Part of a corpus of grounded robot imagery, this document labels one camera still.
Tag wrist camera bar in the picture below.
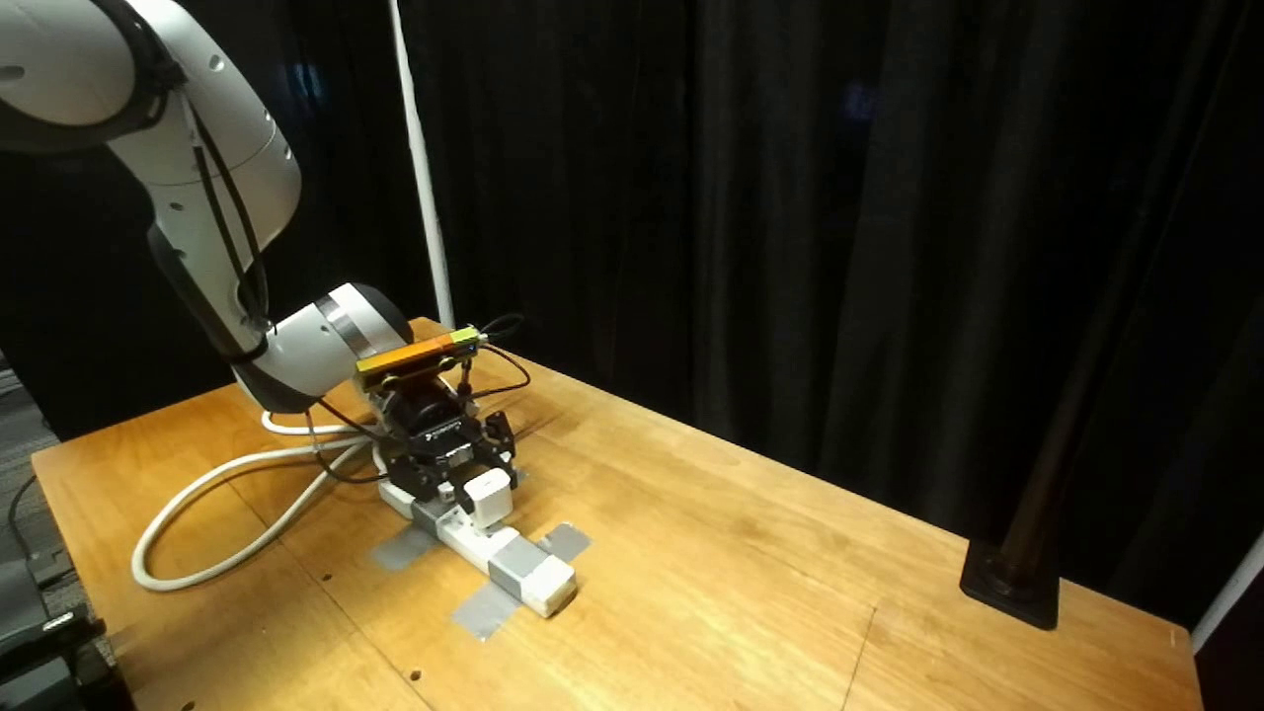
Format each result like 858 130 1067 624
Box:
352 325 492 387

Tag black camera cable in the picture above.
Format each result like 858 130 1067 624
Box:
444 309 538 404

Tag white plug adaptor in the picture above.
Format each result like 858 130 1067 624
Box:
451 466 518 533

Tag white cable with plug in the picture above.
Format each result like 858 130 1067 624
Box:
126 407 584 624

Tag black curtain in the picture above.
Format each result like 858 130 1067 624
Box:
53 0 1264 629

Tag white pole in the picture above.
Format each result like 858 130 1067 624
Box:
1190 528 1264 659
384 0 459 332

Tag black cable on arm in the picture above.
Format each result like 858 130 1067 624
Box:
177 100 275 363

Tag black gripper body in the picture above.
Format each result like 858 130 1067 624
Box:
371 371 497 488

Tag black stand post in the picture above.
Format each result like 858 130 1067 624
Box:
955 300 1149 637

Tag black breadboard table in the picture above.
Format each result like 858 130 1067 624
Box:
0 353 136 711

